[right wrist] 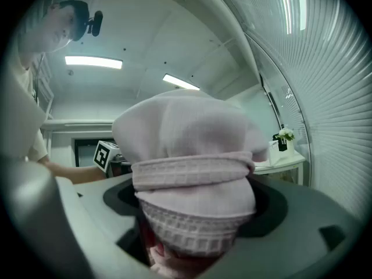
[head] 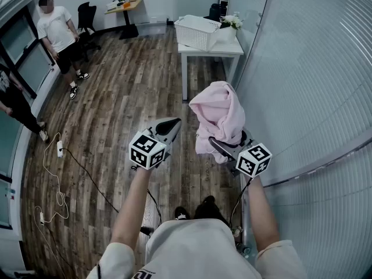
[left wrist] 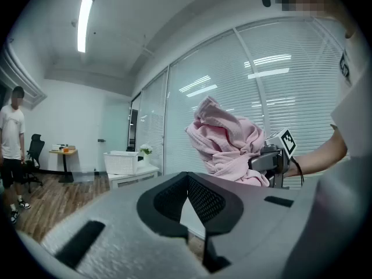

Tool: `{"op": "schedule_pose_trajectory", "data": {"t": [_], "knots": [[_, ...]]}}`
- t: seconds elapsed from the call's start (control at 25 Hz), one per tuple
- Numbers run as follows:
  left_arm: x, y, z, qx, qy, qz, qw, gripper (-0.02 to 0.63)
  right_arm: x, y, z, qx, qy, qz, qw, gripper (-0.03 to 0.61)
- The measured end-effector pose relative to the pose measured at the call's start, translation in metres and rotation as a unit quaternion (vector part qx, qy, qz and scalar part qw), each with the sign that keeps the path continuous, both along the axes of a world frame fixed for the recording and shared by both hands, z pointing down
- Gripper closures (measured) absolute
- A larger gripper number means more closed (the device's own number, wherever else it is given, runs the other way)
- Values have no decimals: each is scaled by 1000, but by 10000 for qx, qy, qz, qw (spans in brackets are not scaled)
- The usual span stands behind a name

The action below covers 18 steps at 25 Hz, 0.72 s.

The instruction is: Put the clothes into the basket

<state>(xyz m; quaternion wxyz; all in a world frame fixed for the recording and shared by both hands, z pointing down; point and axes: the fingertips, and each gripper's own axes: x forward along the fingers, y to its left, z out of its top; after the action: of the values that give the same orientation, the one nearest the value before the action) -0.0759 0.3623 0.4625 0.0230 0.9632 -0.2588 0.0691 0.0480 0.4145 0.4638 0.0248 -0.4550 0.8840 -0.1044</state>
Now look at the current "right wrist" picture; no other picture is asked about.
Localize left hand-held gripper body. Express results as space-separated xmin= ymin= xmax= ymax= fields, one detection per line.
xmin=92 ymin=140 xmax=132 ymax=177

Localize pink clothes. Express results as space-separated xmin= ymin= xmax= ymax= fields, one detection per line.
xmin=112 ymin=89 xmax=270 ymax=279

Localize white laundry basket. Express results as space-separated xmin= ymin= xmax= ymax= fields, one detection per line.
xmin=267 ymin=140 xmax=287 ymax=167

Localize person's left forearm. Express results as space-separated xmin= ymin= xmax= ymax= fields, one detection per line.
xmin=39 ymin=159 xmax=107 ymax=185

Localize black framed glass door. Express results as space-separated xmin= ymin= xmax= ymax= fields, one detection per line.
xmin=73 ymin=138 xmax=99 ymax=168

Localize long ceiling light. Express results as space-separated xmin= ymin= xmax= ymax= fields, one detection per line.
xmin=162 ymin=73 xmax=201 ymax=91
xmin=65 ymin=55 xmax=123 ymax=70

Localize person's cream t-shirt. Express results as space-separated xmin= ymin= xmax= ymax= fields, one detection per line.
xmin=13 ymin=46 xmax=49 ymax=162

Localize person's face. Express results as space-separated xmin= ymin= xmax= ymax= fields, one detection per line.
xmin=20 ymin=2 xmax=77 ymax=54

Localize white low table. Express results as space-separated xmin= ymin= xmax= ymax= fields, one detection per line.
xmin=252 ymin=151 xmax=307 ymax=186

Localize white flower bouquet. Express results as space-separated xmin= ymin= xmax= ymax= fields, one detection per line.
xmin=274 ymin=126 xmax=296 ymax=157

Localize white window blinds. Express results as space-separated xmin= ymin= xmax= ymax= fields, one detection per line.
xmin=208 ymin=0 xmax=370 ymax=217

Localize thin white head cable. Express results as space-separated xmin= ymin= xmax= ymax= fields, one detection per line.
xmin=34 ymin=38 xmax=73 ymax=100

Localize black head camera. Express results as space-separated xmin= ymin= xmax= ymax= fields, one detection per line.
xmin=86 ymin=10 xmax=104 ymax=38

